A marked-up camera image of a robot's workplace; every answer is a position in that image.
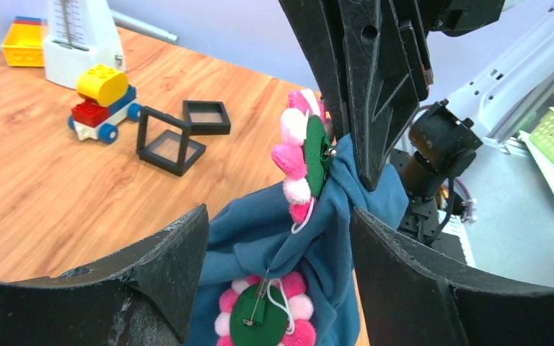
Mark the white wedge stand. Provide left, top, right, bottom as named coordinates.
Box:
left=43, top=0, right=126, bottom=89

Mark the blue garment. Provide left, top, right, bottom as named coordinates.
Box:
left=188, top=136, right=408, bottom=345

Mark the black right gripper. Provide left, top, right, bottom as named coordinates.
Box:
left=339, top=0, right=505, bottom=191

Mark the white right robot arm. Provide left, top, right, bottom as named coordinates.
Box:
left=281, top=1, right=554, bottom=208

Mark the orange toy piece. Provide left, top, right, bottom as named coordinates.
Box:
left=1, top=16, right=44, bottom=68

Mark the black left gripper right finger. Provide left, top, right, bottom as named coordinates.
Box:
left=351, top=208, right=554, bottom=345

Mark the pink white flower brooch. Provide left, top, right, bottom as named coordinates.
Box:
left=271, top=89, right=336, bottom=233

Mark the black square frame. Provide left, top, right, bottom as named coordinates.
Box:
left=183, top=100, right=231, bottom=136
left=136, top=106, right=206, bottom=177

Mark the colourful toy car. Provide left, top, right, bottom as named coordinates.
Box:
left=68, top=64, right=141, bottom=144

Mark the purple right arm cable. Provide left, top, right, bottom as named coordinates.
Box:
left=451, top=177, right=479, bottom=226

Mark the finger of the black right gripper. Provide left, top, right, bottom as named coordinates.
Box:
left=279, top=0, right=350, bottom=139

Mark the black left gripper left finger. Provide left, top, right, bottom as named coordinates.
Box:
left=0, top=205, right=209, bottom=345

